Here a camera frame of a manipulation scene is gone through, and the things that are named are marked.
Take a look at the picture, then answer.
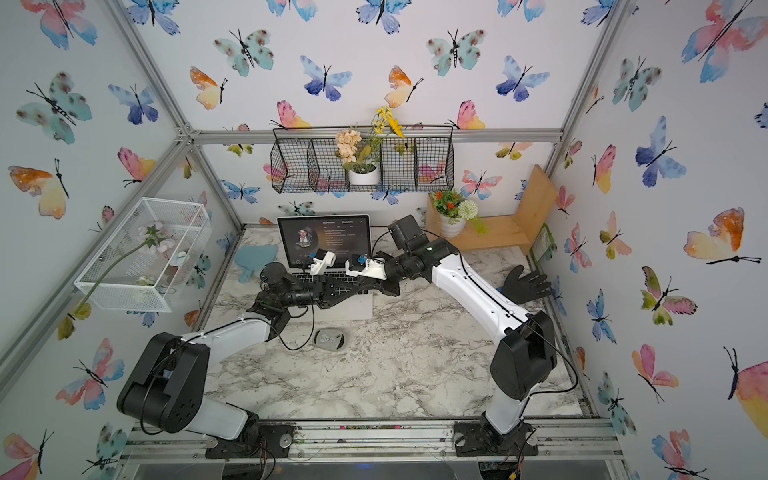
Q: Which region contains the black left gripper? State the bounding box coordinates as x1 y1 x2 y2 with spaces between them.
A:
278 279 357 311

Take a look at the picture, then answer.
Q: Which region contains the grey wireless mouse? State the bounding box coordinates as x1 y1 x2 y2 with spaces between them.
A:
313 328 348 352

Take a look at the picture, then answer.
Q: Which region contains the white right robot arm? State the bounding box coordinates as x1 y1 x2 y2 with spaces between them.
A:
375 236 558 436

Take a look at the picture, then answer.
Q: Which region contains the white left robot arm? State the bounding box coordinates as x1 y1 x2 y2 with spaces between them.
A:
117 274 400 443

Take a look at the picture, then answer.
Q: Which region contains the silver laptop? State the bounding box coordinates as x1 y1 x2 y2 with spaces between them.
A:
278 215 371 293

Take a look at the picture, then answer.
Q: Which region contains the white ribbed flower pot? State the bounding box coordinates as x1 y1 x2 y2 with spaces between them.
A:
438 214 467 238

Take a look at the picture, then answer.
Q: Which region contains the green artificial plant with flowers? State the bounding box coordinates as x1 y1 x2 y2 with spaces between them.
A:
430 190 488 235

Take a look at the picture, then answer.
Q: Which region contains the light blue hand mirror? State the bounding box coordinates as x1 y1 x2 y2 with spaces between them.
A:
234 244 278 284

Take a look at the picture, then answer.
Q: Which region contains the black and blue work glove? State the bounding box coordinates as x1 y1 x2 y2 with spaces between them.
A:
500 265 552 305

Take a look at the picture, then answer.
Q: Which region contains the white pot with beige flowers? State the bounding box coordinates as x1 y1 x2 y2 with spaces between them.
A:
335 129 381 187

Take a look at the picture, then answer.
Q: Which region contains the green and white leaflet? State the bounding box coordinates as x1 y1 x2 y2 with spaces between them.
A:
530 224 557 266

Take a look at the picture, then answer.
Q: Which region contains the wooden desktop shelf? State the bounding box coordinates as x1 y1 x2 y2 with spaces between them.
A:
448 165 558 254

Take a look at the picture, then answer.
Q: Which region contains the yellow artificial flower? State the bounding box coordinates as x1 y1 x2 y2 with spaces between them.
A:
370 105 405 139

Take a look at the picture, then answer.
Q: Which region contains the pink artificial flower with stem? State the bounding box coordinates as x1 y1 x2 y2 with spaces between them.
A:
56 220 178 341

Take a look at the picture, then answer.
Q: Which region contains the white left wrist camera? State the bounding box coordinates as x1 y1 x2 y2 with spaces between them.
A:
309 249 336 276

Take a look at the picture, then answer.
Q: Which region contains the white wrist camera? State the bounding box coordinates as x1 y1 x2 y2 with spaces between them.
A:
345 254 387 280
309 249 336 276

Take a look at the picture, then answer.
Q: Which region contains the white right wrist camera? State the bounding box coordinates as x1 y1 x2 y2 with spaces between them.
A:
345 254 387 280

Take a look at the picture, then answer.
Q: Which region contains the black wire wall basket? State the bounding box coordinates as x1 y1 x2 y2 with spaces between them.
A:
265 124 455 194

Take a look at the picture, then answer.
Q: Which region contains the white mesh wall box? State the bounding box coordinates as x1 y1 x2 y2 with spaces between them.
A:
74 197 212 313

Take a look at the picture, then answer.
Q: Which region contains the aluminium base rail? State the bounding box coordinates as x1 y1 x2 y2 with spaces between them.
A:
120 417 624 465

